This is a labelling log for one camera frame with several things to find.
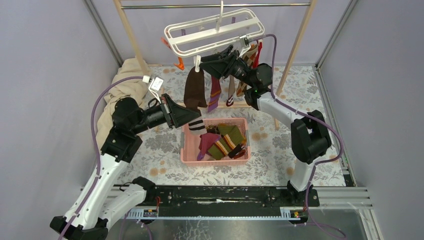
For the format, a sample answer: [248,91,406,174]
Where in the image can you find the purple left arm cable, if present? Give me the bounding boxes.
[56,76,148,240]

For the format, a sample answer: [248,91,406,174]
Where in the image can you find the red sock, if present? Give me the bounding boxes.
[252,40,263,68]

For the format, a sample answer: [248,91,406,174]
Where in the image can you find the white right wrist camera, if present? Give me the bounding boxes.
[238,34,259,58]

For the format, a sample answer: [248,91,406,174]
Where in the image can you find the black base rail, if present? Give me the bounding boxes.
[132,177,320,218]

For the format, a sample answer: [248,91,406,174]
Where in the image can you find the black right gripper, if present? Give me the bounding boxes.
[199,45,255,89]

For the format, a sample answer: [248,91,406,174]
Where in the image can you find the orange beige argyle sock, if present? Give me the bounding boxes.
[236,43,259,98]

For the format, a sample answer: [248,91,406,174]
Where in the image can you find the white clip sock hanger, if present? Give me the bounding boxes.
[163,3,265,58]

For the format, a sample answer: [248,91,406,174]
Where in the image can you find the dark brown striped sock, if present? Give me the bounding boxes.
[183,67,208,136]

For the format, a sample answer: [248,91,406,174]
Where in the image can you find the grey maroon striped sock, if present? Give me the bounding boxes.
[225,75,236,107]

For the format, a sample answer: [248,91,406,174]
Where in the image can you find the green maroon striped sock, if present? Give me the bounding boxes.
[207,135,237,160]

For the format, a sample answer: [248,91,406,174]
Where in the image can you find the green orange sock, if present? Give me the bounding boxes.
[218,124,245,150]

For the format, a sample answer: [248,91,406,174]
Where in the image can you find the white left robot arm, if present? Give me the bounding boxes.
[50,93,201,240]

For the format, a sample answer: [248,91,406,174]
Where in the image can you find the beige crumpled cloth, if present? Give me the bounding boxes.
[96,58,152,149]

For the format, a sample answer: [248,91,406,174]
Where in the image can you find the pink plastic basket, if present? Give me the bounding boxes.
[180,117,251,167]

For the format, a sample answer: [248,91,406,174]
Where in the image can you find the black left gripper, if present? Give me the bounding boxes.
[131,93,200,135]

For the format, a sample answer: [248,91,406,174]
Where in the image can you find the maroon purple striped sock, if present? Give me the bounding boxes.
[207,76,222,113]

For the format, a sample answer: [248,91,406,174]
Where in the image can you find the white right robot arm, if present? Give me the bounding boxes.
[199,45,332,206]

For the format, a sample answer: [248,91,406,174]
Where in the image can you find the brown yellow argyle sock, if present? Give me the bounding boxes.
[207,124,247,159]

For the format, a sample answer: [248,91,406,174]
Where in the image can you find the wooden clothes rack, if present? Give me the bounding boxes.
[112,0,319,131]

